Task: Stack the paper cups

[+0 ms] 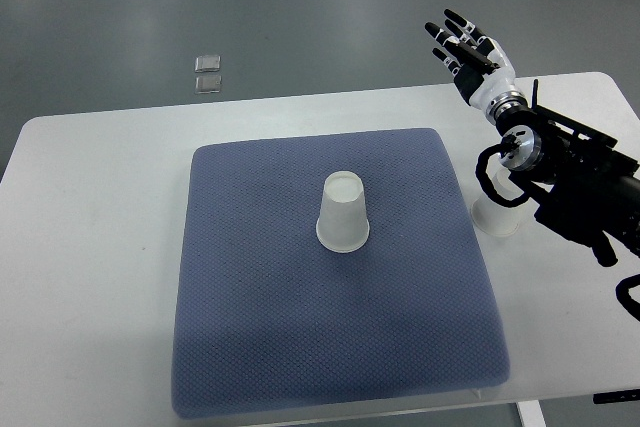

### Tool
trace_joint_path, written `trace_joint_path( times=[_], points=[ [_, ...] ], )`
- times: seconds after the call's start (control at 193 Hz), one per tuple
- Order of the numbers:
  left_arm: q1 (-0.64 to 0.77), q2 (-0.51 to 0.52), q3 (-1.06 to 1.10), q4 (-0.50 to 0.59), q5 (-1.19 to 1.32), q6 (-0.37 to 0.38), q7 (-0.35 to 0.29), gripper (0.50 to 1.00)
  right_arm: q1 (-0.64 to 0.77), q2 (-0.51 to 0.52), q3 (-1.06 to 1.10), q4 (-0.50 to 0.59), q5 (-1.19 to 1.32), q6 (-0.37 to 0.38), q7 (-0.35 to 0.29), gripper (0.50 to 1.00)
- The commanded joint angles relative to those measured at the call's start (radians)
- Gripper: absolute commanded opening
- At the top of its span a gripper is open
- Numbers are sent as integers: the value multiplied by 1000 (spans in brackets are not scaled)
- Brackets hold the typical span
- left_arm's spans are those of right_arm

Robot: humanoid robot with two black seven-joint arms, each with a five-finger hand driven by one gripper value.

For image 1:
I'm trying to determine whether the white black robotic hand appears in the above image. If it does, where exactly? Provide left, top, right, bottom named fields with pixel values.
left=425, top=9, right=528, bottom=123

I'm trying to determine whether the white paper cup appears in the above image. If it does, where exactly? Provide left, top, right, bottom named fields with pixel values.
left=316, top=171, right=370, bottom=254
left=471, top=167, right=523, bottom=237

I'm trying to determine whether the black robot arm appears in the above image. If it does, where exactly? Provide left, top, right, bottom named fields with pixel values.
left=488, top=93, right=639, bottom=267

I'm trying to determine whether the upper clear floor plate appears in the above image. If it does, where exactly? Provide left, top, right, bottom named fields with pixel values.
left=194, top=54, right=221, bottom=73

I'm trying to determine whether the blue fabric cushion mat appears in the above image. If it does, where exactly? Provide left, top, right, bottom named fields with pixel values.
left=172, top=128, right=510, bottom=419

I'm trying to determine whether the white table leg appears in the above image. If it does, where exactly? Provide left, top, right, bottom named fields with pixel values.
left=516, top=400, right=547, bottom=427

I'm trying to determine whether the black braided cable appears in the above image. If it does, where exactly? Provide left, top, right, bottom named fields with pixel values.
left=475, top=142, right=535, bottom=209

